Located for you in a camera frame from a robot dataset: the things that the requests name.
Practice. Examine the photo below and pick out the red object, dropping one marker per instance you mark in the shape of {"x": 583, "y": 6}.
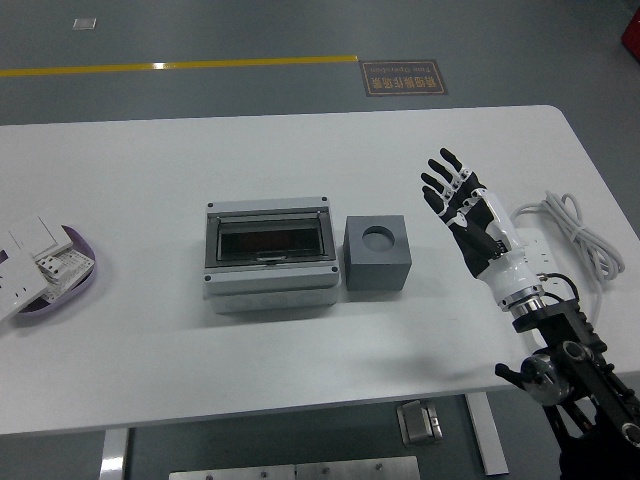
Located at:
{"x": 631, "y": 37}

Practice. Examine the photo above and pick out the white switch plate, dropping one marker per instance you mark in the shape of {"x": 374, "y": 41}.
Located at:
{"x": 37, "y": 235}

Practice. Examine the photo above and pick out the grey cube with round hole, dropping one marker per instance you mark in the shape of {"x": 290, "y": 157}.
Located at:
{"x": 377, "y": 270}

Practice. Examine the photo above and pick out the white socket insert module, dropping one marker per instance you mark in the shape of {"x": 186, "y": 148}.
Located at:
{"x": 67, "y": 267}

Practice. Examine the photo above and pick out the grey box with clear flap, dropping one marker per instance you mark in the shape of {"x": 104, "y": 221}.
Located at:
{"x": 270, "y": 282}

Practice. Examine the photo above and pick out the brown floor sign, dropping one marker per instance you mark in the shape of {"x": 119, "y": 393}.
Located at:
{"x": 404, "y": 78}

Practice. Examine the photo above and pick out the white table leg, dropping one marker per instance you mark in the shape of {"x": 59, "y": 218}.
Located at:
{"x": 487, "y": 435}
{"x": 113, "y": 455}

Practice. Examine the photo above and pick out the yellow floor tape line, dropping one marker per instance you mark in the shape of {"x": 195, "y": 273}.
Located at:
{"x": 200, "y": 64}

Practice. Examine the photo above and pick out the purple oval tray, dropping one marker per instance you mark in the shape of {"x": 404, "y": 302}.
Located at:
{"x": 82, "y": 287}

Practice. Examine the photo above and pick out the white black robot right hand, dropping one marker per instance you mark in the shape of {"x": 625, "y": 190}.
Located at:
{"x": 480, "y": 230}

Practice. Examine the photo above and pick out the steel base plate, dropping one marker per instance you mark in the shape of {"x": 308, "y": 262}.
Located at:
{"x": 295, "y": 470}

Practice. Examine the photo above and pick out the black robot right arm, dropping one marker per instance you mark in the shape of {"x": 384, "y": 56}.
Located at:
{"x": 575, "y": 360}

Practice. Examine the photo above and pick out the small silver floor plate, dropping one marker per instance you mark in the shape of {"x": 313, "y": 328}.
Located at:
{"x": 84, "y": 23}

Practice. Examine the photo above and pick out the metal floor outlet box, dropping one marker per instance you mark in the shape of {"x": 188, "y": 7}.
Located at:
{"x": 419, "y": 422}

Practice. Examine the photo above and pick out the white power strip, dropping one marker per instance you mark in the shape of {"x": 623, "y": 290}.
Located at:
{"x": 537, "y": 250}

